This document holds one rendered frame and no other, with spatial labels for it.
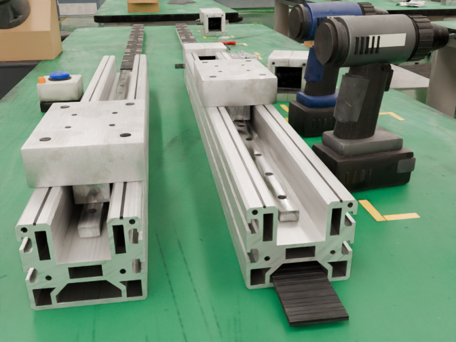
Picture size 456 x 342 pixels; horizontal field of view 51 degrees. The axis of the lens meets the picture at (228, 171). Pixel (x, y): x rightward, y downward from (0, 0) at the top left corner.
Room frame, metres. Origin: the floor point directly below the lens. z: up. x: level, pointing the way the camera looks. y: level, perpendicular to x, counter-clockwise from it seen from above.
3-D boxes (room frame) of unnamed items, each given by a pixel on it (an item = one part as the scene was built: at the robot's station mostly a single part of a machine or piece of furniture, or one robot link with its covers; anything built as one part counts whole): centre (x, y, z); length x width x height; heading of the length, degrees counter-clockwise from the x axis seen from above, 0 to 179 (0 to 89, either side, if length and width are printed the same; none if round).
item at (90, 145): (0.49, 0.14, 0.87); 0.16 x 0.11 x 0.07; 8
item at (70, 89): (1.00, 0.34, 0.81); 0.10 x 0.08 x 0.06; 98
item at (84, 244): (0.74, 0.18, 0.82); 0.80 x 0.10 x 0.09; 8
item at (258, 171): (0.77, -0.01, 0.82); 0.80 x 0.10 x 0.09; 8
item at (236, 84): (0.77, -0.01, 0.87); 0.16 x 0.11 x 0.07; 8
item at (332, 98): (0.84, -0.20, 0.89); 0.20 x 0.08 x 0.22; 107
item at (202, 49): (1.21, 0.07, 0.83); 0.12 x 0.09 x 0.10; 98
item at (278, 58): (1.08, -0.13, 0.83); 0.11 x 0.10 x 0.10; 77
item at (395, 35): (0.62, -0.21, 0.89); 0.20 x 0.08 x 0.22; 107
